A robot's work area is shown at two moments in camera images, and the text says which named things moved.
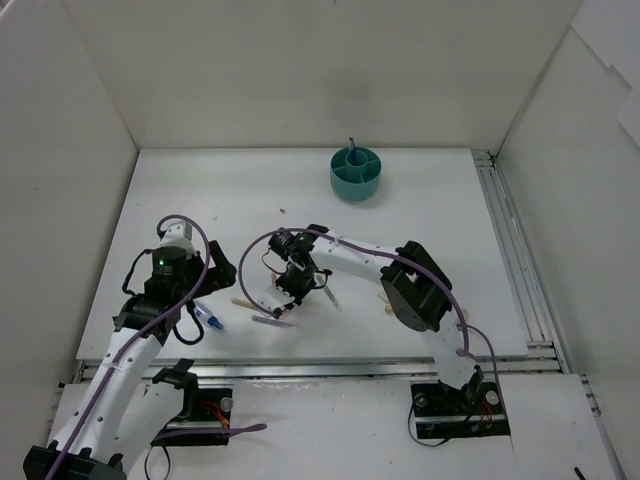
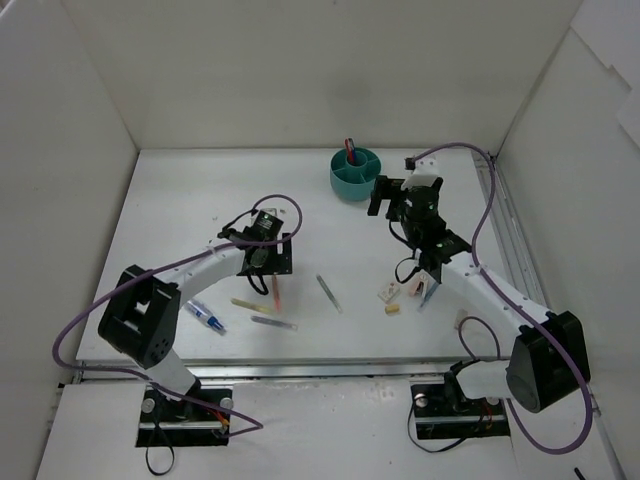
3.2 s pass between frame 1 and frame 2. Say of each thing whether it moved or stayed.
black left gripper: moved
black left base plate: stayed
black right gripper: moved
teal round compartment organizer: stayed
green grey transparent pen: stayed
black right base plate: stayed
